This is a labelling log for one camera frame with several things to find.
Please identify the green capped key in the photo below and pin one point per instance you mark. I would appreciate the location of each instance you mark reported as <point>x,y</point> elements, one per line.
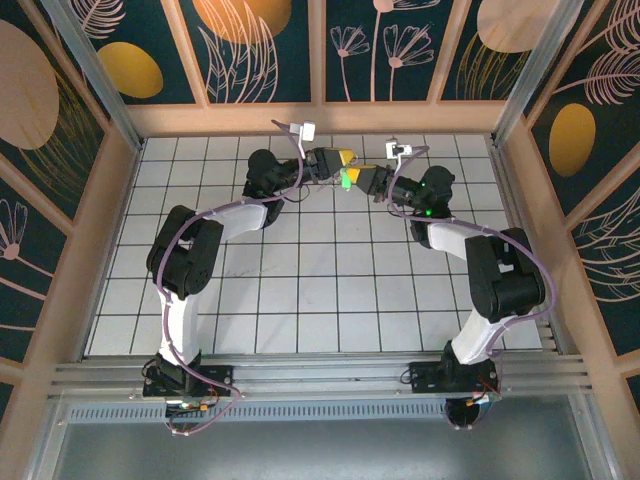
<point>345,181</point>

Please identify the black base plate right arm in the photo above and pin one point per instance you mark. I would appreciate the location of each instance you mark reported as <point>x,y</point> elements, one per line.
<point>422,377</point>

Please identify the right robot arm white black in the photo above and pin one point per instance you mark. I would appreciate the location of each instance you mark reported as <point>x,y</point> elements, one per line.
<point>450,240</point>

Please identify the black base plate left arm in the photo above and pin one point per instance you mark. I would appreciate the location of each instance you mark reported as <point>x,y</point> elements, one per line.
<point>220,377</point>

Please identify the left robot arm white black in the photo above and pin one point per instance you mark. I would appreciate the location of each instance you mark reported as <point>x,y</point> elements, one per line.
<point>180,320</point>

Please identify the small circuit board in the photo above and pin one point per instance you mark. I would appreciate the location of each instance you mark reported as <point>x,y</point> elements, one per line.
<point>484,396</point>
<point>187,406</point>

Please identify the aluminium side rail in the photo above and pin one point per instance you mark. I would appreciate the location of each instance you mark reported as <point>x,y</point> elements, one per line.
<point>511,200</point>

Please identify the aluminium corner post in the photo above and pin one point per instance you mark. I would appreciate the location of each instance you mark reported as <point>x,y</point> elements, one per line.
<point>100,85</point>
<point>535,65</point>

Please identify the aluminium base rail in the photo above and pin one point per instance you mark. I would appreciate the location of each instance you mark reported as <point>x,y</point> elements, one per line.
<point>320,375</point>

